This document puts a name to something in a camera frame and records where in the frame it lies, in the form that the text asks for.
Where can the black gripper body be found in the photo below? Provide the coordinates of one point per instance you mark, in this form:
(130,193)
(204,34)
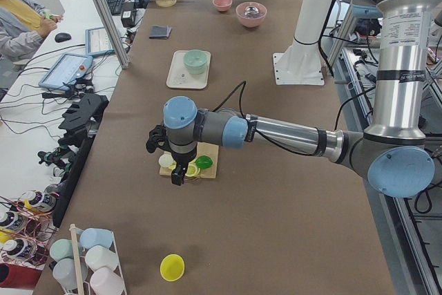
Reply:
(181,159)

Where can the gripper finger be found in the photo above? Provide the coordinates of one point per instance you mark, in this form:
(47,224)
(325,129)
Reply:
(175,176)
(182,173)

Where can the small pink bowl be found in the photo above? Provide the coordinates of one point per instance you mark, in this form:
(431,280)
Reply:
(222,5)

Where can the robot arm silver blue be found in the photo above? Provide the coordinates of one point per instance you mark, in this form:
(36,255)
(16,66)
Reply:
(389,153)

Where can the green bowl stack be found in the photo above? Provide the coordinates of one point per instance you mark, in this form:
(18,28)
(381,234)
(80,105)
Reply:
(195,61)

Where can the large pink bowl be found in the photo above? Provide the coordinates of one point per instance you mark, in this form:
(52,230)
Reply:
(247,22)

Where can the yellow lemon slice front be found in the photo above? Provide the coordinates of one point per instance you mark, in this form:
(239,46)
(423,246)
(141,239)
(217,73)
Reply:
(192,171)

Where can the white toy bun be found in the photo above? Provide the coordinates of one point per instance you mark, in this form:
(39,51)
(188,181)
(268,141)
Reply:
(166,160)

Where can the green toy lime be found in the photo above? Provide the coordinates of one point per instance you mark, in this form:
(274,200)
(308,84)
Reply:
(204,162)

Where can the wooden cutting board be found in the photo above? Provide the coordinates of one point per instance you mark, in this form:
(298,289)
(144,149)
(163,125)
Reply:
(210,150)

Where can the white rabbit tray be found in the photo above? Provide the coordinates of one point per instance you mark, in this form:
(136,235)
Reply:
(180,78)

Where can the yellow plastic cup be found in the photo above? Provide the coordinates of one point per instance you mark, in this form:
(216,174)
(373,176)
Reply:
(172,267)

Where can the black tool holder rack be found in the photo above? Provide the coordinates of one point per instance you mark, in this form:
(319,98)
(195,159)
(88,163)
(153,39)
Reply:
(80,123)

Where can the blue cup on rack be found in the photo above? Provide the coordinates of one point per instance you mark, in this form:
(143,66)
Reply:
(91,237)

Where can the white cup on rack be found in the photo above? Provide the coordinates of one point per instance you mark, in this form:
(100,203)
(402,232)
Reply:
(98,257)

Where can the pink cup on rack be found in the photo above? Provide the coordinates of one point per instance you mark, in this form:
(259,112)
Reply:
(105,281)

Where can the dark grey folded cloth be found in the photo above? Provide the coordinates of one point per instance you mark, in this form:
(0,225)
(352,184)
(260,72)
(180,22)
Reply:
(160,32)

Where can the green cup on rack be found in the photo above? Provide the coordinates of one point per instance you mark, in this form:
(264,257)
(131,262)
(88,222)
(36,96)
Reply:
(61,249)

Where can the wooden rack pole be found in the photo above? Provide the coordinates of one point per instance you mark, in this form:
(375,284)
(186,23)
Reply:
(76,258)

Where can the blue teach pendant far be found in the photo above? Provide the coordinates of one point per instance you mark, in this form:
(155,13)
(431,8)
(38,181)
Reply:
(97,42)

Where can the blue teach pendant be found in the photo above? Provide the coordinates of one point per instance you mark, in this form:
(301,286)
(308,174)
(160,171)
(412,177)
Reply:
(66,71)
(97,42)

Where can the blue teach pendant near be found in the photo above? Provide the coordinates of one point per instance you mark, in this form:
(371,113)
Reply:
(66,71)

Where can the grey cup on rack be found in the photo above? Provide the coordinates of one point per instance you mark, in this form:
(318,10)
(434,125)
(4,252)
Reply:
(64,273)

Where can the yellow paint bottle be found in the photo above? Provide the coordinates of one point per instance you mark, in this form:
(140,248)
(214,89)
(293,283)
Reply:
(43,202)

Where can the black power adapter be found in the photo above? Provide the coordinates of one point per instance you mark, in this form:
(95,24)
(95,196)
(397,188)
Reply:
(128,14)

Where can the black computer mouse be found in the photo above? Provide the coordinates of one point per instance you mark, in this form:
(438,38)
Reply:
(62,37)

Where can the red container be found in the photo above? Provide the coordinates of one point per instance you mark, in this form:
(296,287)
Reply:
(19,277)

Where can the seated person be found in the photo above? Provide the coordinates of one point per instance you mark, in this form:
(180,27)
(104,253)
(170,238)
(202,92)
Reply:
(25,24)

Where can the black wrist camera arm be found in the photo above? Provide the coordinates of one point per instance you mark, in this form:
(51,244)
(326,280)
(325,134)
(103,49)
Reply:
(158,139)

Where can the white wire cup rack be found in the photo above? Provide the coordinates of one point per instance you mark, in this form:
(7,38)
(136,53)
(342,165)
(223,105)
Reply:
(88,272)

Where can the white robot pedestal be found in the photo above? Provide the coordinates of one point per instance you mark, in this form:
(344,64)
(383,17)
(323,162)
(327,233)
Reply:
(300,64)

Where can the copper wire basket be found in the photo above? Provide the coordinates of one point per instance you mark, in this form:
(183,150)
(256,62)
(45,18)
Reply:
(25,233)

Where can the aluminium frame post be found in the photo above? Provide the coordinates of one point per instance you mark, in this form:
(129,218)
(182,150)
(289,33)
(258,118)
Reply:
(111,29)

